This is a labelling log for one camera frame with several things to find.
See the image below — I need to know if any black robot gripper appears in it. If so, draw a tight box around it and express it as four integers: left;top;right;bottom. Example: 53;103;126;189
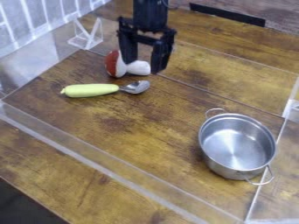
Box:
118;0;177;74

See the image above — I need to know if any red white plush mushroom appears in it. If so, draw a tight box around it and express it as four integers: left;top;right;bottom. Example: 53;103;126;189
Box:
106;50;151;78

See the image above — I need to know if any clear acrylic triangle stand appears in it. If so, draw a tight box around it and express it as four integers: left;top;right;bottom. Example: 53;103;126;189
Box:
69;17;103;50

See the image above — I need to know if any black bar on table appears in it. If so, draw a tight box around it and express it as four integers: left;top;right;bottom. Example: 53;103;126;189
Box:
190;3;267;27

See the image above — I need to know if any stainless steel pot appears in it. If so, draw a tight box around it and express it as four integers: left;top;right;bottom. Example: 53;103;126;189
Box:
199;108;277;186

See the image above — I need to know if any green handled metal spoon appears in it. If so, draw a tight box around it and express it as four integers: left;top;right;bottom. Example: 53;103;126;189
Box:
61;80;150;98

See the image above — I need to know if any clear acrylic enclosure wall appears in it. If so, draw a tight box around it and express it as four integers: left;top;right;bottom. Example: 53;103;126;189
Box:
0;18;299;224

